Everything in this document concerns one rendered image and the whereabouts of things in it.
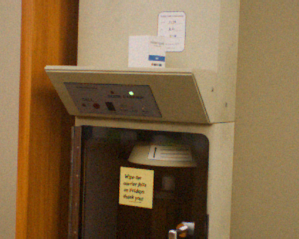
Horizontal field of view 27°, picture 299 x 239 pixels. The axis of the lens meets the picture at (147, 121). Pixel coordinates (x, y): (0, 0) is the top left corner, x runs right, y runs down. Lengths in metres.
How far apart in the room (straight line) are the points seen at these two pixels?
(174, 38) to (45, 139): 0.35
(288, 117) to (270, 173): 0.15
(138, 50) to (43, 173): 0.36
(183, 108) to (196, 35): 0.15
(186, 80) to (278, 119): 0.54
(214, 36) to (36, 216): 0.53
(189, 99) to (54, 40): 0.37
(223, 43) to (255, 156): 0.48
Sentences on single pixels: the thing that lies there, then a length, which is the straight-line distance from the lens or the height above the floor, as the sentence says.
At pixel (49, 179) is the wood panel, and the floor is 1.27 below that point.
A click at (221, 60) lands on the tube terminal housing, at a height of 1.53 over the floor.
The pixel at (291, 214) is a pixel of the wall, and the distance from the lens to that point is 1.63.
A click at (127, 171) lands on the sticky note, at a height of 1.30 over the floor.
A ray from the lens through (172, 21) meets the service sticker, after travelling 1.25.
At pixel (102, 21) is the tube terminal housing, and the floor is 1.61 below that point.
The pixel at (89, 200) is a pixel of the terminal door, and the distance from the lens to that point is 1.34.
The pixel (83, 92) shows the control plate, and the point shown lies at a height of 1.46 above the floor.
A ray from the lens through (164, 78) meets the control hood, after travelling 1.13.
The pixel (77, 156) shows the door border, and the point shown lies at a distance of 1.34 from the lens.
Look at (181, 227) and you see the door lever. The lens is 1.24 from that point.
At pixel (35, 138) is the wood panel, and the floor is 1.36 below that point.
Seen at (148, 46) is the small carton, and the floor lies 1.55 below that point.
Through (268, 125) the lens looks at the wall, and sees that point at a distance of 1.63.
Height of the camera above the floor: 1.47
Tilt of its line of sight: 3 degrees down
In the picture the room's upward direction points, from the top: 2 degrees clockwise
